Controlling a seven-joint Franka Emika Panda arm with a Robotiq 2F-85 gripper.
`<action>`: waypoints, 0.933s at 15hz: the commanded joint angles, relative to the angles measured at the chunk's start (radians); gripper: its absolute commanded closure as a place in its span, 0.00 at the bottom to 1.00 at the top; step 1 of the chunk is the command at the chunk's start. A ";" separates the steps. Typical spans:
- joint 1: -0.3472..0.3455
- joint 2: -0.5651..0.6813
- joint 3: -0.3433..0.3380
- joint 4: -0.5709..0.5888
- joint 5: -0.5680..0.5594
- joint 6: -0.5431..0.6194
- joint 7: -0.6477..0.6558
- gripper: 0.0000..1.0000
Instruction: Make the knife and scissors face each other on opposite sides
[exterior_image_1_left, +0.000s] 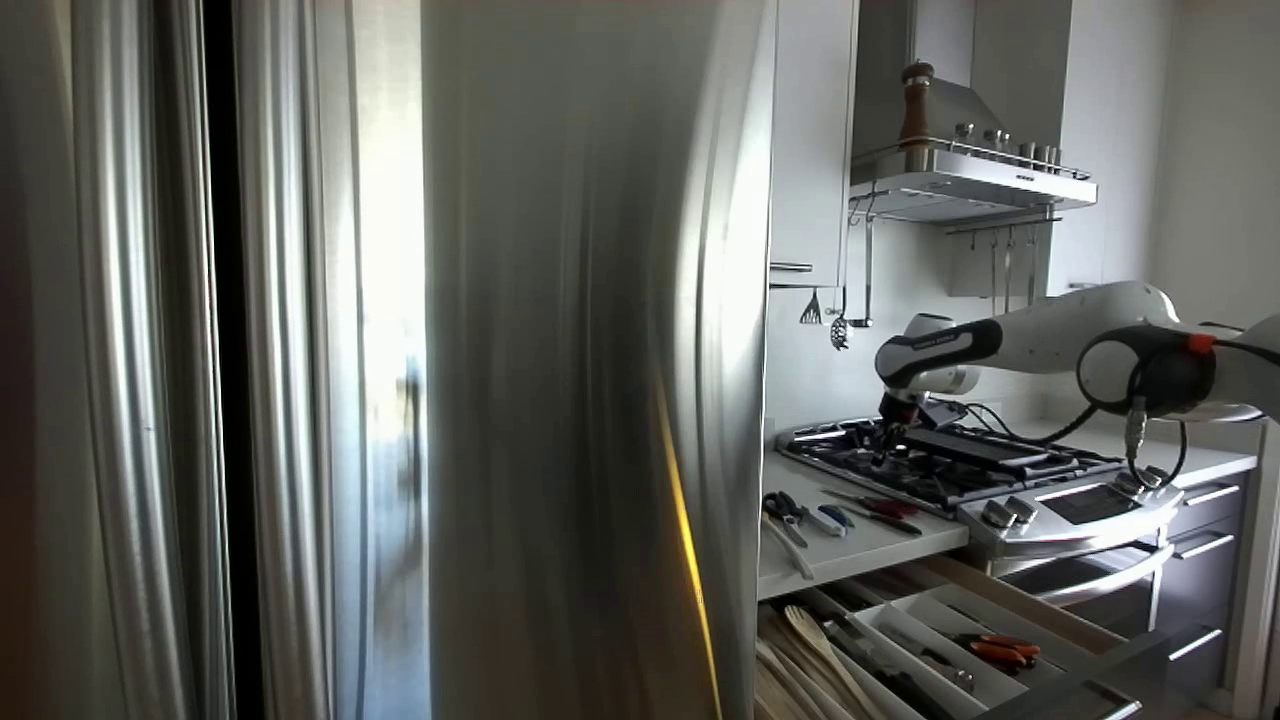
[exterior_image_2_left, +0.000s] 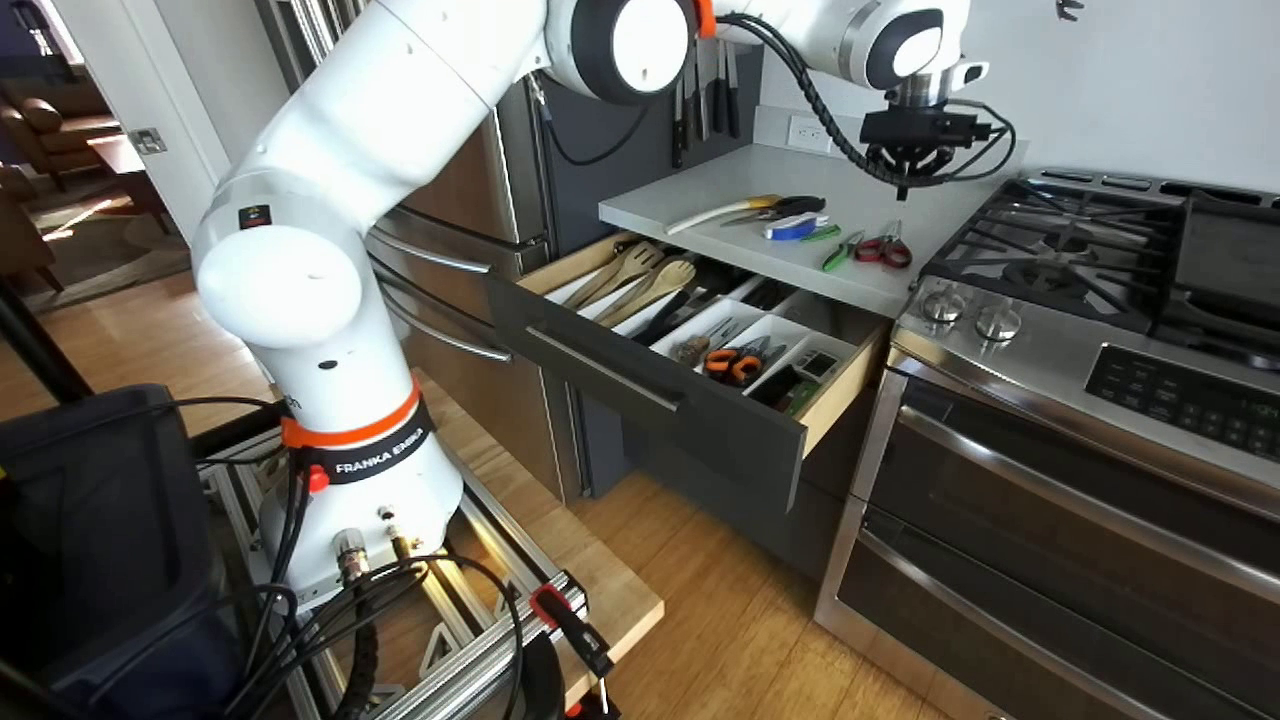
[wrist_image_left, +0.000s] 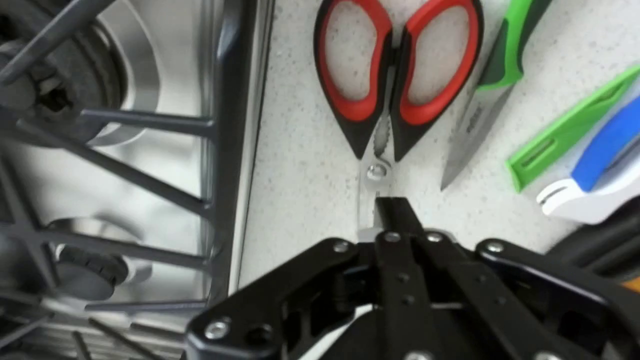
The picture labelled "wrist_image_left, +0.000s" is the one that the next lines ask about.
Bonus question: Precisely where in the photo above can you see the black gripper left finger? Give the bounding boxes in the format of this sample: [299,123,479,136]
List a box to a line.
[184,193,404,360]

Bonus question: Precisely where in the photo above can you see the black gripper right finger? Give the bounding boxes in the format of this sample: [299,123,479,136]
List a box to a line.
[397,193,640,360]

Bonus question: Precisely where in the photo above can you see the red black handled scissors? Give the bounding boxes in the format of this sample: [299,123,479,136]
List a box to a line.
[312,0,485,243]

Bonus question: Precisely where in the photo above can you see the green black handled knife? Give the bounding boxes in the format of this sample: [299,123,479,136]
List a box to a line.
[437,0,555,193]

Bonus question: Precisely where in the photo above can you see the blue white knife sharpener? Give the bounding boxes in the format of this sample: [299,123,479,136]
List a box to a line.
[534,91,640,226]

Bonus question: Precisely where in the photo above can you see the green knife sheath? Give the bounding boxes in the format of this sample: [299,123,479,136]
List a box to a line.
[503,61,640,195]

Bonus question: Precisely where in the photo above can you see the stainless steel gas range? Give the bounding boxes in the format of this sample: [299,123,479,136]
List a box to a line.
[0,0,276,360]

